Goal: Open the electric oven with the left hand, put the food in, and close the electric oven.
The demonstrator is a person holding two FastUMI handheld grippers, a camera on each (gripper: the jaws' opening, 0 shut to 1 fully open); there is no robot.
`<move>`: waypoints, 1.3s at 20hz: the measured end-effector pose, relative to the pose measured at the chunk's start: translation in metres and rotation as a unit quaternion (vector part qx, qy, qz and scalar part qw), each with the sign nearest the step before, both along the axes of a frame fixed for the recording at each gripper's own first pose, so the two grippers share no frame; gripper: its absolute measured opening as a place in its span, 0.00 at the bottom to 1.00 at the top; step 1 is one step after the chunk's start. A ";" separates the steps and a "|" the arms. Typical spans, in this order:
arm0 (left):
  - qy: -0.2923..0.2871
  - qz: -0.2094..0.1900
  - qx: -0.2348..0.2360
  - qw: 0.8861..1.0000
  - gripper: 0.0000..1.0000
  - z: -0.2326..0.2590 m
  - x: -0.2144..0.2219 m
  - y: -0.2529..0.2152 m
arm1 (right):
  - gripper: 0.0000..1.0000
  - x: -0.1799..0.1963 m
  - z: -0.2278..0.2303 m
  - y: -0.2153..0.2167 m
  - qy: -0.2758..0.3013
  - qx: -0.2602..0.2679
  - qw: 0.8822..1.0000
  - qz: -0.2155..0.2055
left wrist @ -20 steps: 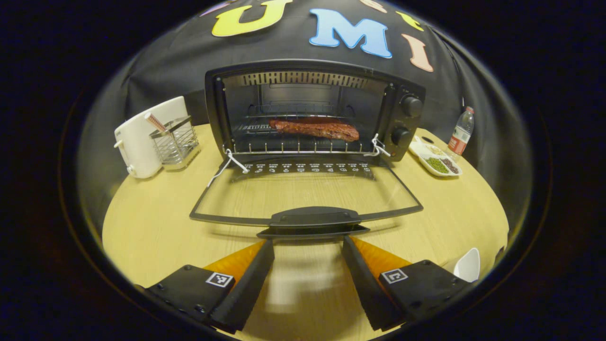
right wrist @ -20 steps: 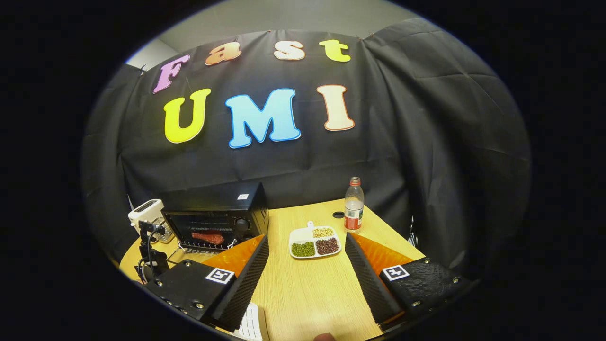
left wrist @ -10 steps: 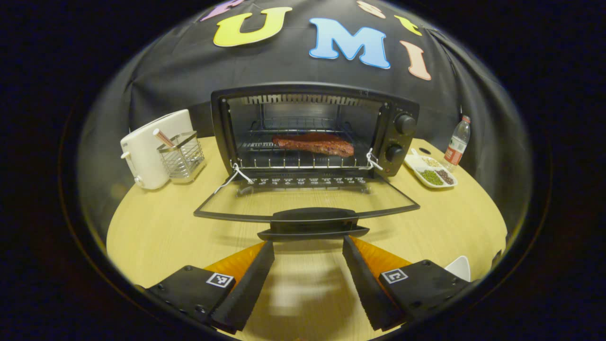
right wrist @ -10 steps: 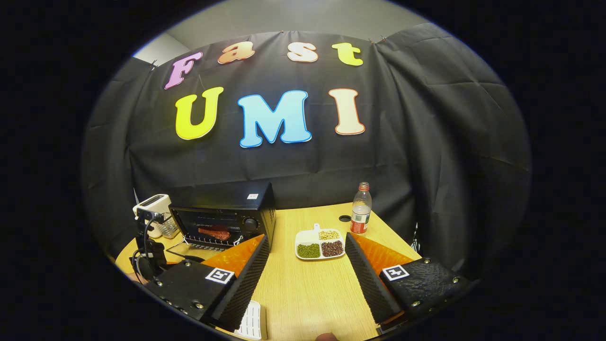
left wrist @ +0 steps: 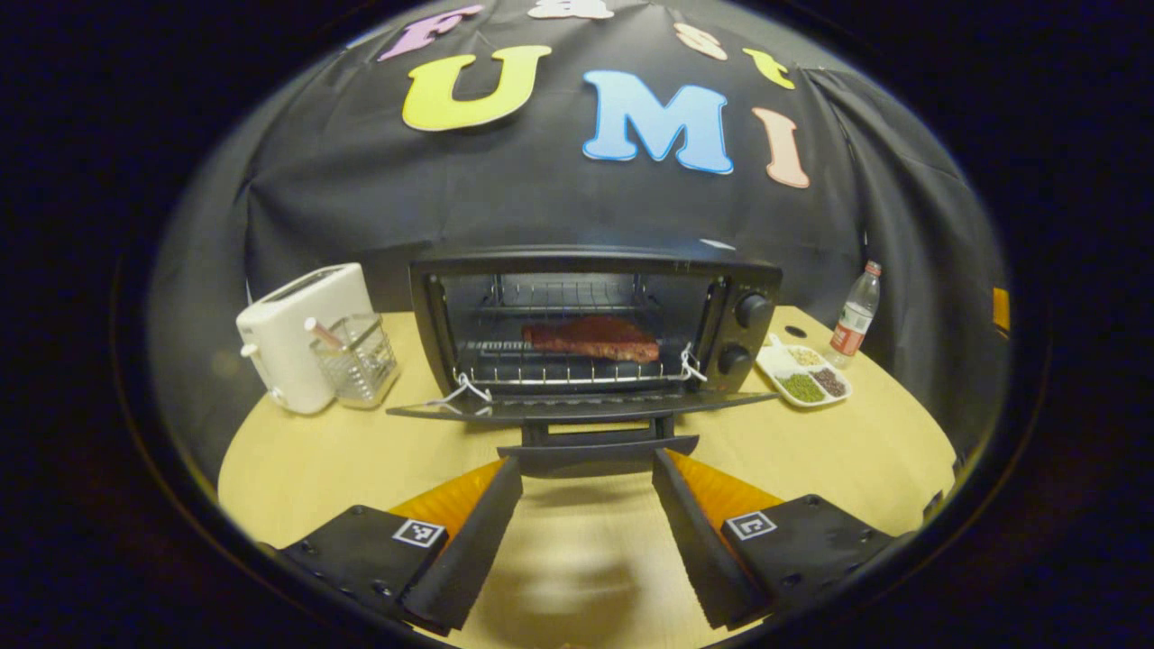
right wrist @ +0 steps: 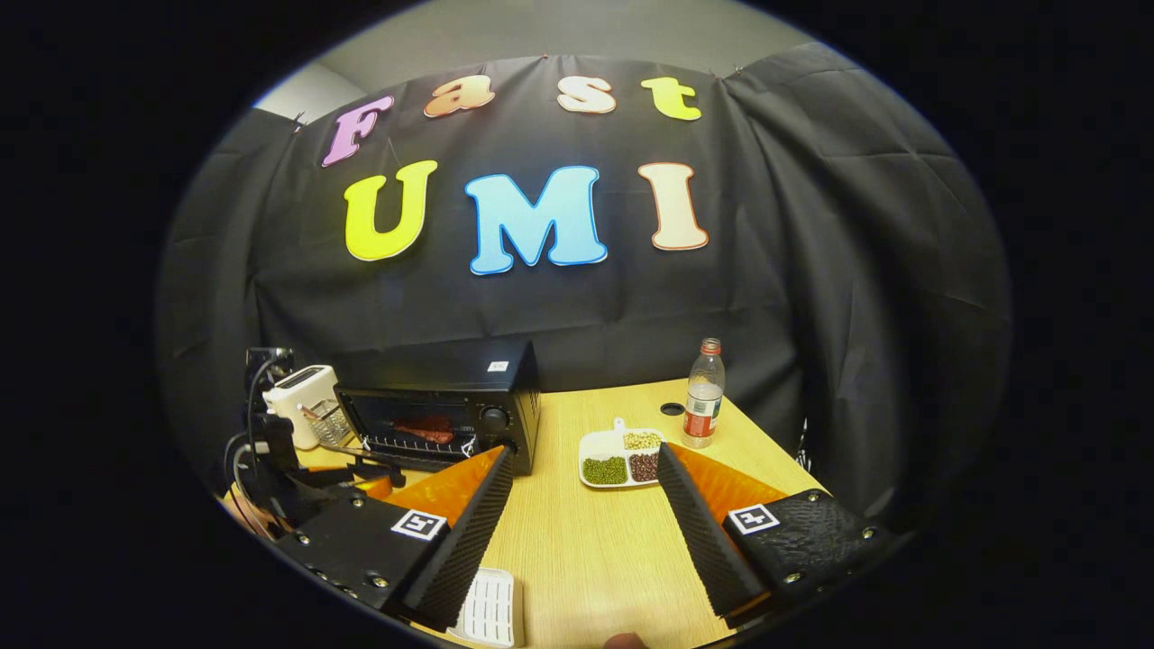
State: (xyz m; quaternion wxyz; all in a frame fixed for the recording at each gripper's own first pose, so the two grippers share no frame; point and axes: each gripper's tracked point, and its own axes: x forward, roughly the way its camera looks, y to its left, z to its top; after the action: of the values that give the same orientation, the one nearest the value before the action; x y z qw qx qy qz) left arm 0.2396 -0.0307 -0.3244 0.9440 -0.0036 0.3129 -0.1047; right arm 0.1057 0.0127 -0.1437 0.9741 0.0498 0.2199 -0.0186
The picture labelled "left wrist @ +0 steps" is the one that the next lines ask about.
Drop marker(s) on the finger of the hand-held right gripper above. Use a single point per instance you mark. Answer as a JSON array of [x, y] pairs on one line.
[[1001, 309]]

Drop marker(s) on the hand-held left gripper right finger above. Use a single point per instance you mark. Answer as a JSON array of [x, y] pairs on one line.
[[699, 550]]

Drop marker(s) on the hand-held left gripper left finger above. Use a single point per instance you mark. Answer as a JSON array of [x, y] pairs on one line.
[[473, 550]]

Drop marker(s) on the black electric oven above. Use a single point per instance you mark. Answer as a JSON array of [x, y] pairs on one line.
[[748, 351]]

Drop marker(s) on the red raw steak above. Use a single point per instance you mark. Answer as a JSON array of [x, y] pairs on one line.
[[595, 341]]

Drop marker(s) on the clear red label water bottle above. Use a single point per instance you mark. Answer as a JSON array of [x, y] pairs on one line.
[[852, 324]]

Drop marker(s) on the white divided bean dish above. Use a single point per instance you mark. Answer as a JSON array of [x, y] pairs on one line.
[[802, 379]]

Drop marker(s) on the pink stick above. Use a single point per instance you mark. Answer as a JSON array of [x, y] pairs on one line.
[[322, 333]]

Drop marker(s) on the white toaster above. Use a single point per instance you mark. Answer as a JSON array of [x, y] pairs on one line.
[[288, 351]]

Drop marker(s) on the black backdrop cloth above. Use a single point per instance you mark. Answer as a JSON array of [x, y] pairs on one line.
[[361, 207]]

